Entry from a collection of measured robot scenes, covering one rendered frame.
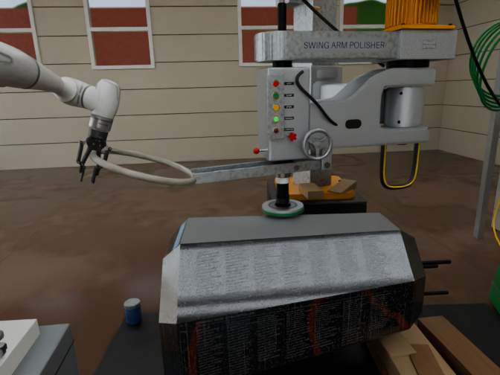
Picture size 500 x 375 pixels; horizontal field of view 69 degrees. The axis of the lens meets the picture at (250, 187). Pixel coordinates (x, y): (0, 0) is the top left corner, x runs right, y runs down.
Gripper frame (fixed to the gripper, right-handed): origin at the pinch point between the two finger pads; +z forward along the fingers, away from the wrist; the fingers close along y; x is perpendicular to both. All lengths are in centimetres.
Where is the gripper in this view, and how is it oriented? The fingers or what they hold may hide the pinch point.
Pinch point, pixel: (88, 174)
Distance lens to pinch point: 173.7
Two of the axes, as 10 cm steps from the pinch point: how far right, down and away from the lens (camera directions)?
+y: 7.7, 1.5, 6.2
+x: -5.7, -2.8, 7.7
